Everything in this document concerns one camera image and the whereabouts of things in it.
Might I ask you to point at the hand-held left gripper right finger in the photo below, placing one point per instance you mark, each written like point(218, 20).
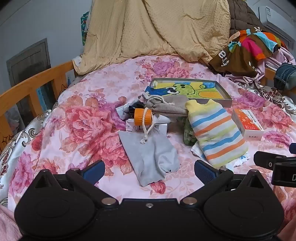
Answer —
point(204, 171)

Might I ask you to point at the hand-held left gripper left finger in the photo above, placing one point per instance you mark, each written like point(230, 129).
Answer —
point(93, 171)

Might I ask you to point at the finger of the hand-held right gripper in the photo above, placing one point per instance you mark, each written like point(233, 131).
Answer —
point(266, 158)
point(293, 148)

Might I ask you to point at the bag of green paper stars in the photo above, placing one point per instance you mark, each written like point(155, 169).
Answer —
point(189, 136)

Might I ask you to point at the grey cloth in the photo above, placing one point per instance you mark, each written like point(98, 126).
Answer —
point(148, 157)

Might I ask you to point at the white packet with teal print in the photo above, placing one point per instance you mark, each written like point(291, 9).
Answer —
point(120, 111)

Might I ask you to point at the dark dotted sock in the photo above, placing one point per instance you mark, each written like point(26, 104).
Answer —
point(131, 111)

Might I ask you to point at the orange ribbed silicone sleeve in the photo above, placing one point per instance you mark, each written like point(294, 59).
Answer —
point(140, 117)

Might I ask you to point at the grey shallow cartoon box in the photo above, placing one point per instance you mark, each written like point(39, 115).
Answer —
point(185, 89)

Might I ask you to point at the striped knit cover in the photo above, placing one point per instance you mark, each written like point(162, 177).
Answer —
point(212, 132)

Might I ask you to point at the orange and white carton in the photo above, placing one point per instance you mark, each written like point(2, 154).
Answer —
point(247, 122)

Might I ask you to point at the white printed small carton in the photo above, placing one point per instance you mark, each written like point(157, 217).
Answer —
point(159, 127)

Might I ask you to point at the blue jeans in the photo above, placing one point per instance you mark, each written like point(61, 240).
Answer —
point(286, 76)

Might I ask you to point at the pink floral bedsheet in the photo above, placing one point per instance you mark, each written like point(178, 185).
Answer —
point(92, 92)

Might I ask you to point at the gold swirl patterned sheet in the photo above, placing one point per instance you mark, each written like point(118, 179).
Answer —
point(13, 148)

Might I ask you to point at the lavender cloth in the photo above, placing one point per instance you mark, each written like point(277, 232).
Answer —
point(279, 56)

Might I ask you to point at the pink fleece cloth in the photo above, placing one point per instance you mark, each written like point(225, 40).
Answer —
point(8, 224)

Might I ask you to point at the brown multicolour garment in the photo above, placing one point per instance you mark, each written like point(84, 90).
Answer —
point(233, 58)

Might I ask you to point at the grey door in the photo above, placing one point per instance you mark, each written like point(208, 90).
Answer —
point(30, 60)

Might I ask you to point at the white air conditioner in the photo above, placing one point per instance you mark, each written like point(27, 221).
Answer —
point(275, 18)

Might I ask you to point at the brown quilted blanket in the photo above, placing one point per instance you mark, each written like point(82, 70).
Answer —
point(240, 16)

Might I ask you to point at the tan dotted quilt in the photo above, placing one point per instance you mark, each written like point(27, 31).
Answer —
point(150, 30)

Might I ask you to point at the wall poster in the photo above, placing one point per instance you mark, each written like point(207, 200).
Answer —
point(84, 25)

